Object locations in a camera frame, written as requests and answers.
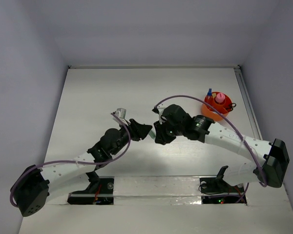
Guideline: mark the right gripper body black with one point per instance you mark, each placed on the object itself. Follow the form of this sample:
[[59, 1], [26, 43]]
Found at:
[[168, 132]]

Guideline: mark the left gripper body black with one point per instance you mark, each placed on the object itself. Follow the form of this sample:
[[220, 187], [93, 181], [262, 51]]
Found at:
[[130, 128]]

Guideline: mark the clear bottle blue cap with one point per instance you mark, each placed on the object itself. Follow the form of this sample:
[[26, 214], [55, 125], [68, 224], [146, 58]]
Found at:
[[209, 97]]

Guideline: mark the black handled scissors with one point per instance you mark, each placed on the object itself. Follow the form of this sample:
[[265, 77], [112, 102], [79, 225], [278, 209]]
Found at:
[[230, 107]]

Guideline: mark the green highlighter pen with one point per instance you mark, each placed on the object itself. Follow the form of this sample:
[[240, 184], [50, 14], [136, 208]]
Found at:
[[152, 134]]

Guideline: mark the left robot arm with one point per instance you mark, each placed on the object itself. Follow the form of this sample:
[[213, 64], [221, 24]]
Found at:
[[38, 183]]

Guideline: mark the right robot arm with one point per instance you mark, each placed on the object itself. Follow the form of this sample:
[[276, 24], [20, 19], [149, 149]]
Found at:
[[268, 161]]

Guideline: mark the pink capped glue bottle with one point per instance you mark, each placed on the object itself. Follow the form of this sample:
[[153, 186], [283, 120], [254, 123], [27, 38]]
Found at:
[[220, 98]]

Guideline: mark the orange round organizer container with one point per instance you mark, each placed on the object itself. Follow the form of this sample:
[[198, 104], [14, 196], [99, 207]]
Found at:
[[212, 110]]

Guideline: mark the silver taped front panel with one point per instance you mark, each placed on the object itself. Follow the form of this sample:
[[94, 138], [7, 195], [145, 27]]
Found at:
[[157, 190]]

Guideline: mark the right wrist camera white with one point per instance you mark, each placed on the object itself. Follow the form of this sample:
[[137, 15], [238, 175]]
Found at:
[[159, 111]]

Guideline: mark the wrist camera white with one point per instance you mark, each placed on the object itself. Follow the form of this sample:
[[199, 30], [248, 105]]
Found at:
[[159, 111], [120, 113]]

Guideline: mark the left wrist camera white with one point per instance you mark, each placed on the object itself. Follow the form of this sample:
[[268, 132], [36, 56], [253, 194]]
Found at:
[[120, 113]]

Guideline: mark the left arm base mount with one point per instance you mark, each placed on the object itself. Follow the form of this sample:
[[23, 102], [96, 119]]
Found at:
[[98, 192]]

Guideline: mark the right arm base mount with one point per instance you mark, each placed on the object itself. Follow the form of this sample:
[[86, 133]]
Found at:
[[214, 190]]

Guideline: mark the aluminium rail right edge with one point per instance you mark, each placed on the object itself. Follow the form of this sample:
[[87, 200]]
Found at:
[[252, 117]]

